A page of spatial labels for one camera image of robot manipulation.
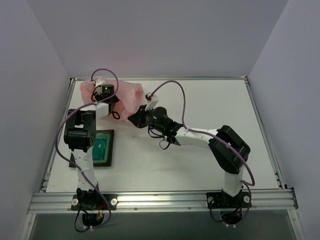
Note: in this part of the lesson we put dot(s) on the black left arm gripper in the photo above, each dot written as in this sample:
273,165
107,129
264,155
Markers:
113,100

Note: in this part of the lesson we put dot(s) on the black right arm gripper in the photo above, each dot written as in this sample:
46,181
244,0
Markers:
138,118

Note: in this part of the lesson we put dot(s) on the pink plastic bag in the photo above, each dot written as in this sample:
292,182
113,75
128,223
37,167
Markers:
130,96

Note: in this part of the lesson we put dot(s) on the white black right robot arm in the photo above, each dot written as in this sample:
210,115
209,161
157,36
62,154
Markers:
228,148

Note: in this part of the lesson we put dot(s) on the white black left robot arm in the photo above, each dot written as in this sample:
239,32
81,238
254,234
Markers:
85,118

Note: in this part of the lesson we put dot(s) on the green square ceramic plate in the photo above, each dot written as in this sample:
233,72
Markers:
96,144

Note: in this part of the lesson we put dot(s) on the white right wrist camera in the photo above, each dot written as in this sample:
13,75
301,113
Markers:
152,101

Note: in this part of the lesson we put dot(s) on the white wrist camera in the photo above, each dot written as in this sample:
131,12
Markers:
152,101
98,82

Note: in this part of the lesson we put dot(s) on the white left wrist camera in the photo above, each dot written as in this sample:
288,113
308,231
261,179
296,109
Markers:
98,82

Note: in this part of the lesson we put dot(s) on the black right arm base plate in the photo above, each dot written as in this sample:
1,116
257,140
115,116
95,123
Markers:
221,200

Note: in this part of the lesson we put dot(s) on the aluminium front rail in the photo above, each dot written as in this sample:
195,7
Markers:
162,201

